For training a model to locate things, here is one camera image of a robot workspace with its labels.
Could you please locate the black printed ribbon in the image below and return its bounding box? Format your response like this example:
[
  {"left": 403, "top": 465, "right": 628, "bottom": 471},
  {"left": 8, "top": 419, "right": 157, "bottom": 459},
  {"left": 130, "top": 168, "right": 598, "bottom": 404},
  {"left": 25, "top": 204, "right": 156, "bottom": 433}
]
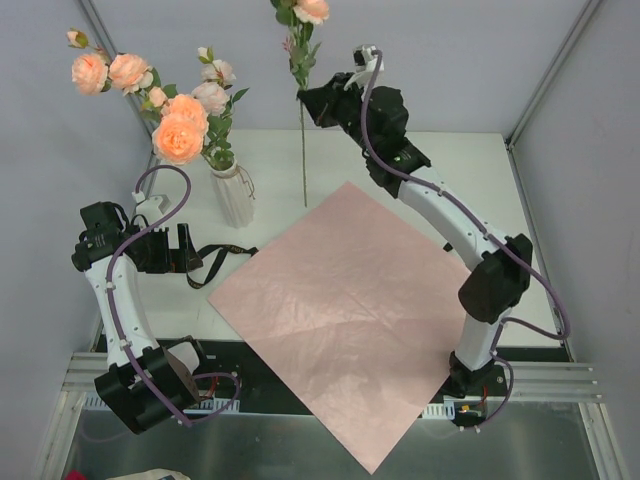
[{"left": 186, "top": 244, "right": 259, "bottom": 290}]

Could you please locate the peach rose stem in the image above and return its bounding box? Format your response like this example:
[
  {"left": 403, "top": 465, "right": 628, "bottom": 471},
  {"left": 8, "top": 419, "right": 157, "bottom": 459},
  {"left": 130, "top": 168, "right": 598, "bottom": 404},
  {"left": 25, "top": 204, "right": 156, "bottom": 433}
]
[
  {"left": 269, "top": 0, "right": 332, "bottom": 207},
  {"left": 152, "top": 92, "right": 208, "bottom": 166},
  {"left": 66, "top": 28, "right": 169, "bottom": 112}
]

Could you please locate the pale pink rose stem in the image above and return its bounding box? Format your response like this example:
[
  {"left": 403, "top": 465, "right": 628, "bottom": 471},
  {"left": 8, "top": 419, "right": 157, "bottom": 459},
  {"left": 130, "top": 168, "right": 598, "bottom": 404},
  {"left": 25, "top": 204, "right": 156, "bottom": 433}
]
[{"left": 191, "top": 47, "right": 248, "bottom": 171}]

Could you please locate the pink wrapping paper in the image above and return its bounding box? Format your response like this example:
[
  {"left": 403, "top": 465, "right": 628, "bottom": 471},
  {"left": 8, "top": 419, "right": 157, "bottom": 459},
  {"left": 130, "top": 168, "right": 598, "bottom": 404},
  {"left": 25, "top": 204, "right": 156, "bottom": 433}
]
[{"left": 209, "top": 183, "right": 468, "bottom": 472}]

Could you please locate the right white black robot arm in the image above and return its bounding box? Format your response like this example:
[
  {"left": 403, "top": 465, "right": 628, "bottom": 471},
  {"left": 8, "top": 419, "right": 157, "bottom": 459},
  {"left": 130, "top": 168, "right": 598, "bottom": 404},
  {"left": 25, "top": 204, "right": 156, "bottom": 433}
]
[{"left": 297, "top": 73, "right": 533, "bottom": 398}]

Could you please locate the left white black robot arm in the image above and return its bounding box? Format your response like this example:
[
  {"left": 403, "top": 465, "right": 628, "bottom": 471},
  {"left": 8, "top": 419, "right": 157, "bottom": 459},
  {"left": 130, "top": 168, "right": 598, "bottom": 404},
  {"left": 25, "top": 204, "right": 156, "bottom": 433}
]
[{"left": 71, "top": 202, "right": 212, "bottom": 434}]

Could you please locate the white ribbed ceramic vase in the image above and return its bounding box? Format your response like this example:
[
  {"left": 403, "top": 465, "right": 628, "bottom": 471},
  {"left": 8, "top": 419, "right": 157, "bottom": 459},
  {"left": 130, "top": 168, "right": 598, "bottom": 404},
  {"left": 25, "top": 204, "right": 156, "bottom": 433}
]
[{"left": 211, "top": 160, "right": 255, "bottom": 229}]

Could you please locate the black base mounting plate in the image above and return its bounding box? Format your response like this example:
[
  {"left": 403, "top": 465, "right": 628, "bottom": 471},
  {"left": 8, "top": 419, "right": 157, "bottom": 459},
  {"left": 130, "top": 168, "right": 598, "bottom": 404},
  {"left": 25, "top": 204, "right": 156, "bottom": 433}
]
[{"left": 192, "top": 335, "right": 519, "bottom": 416}]

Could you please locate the beige cloth bag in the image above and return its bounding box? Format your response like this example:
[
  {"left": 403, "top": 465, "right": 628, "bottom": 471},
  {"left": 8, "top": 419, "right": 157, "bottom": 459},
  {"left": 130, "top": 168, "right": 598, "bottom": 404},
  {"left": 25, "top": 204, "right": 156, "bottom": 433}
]
[{"left": 108, "top": 468, "right": 190, "bottom": 480}]

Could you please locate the red cloth item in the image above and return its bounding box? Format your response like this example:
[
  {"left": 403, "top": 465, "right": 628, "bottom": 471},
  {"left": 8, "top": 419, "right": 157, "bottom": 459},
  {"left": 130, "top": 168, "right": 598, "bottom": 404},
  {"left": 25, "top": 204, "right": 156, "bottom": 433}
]
[{"left": 63, "top": 470, "right": 87, "bottom": 480}]

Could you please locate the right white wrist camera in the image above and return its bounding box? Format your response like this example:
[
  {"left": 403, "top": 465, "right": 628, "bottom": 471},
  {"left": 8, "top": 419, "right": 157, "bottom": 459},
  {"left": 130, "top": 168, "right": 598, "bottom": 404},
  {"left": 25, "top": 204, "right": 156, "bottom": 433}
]
[{"left": 343, "top": 44, "right": 384, "bottom": 91}]

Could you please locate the left white cable duct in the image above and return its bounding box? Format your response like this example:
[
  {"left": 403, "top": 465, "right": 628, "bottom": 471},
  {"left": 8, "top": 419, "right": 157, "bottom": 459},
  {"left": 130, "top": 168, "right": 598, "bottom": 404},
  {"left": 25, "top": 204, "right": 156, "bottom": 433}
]
[{"left": 83, "top": 393, "right": 240, "bottom": 416}]

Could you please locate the white cable duct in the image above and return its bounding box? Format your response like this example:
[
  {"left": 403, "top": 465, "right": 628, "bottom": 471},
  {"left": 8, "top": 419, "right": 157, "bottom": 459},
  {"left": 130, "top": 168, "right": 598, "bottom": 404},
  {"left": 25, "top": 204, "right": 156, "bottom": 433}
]
[
  {"left": 83, "top": 393, "right": 240, "bottom": 416},
  {"left": 422, "top": 401, "right": 455, "bottom": 421}
]

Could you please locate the right aluminium frame post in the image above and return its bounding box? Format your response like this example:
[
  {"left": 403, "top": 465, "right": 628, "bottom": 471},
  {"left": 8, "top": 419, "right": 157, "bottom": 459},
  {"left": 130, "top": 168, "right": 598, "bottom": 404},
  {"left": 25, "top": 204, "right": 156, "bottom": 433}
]
[{"left": 505, "top": 0, "right": 606, "bottom": 152}]

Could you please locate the right white cable duct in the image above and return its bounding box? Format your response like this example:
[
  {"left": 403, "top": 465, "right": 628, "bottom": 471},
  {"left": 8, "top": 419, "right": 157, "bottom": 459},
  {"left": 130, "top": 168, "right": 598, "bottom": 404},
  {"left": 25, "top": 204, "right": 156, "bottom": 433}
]
[{"left": 422, "top": 401, "right": 455, "bottom": 421}]

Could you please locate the aluminium front rail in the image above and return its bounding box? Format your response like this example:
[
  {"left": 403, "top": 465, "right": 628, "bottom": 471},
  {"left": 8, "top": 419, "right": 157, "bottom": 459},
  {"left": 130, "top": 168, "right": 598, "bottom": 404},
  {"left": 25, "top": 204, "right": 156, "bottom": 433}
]
[{"left": 510, "top": 362, "right": 604, "bottom": 403}]

